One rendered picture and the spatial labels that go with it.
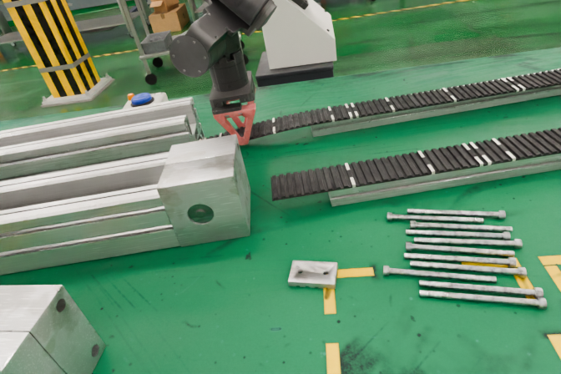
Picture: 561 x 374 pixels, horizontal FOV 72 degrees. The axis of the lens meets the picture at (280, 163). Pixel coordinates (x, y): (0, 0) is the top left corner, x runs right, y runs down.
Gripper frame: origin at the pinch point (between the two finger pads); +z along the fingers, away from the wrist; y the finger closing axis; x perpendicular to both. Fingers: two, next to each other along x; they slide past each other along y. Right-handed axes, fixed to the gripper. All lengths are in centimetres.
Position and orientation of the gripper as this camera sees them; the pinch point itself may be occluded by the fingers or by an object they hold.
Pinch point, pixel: (243, 133)
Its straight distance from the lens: 67.6
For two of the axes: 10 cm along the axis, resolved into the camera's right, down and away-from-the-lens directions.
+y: 0.6, 5.4, -8.4
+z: 1.6, 8.2, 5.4
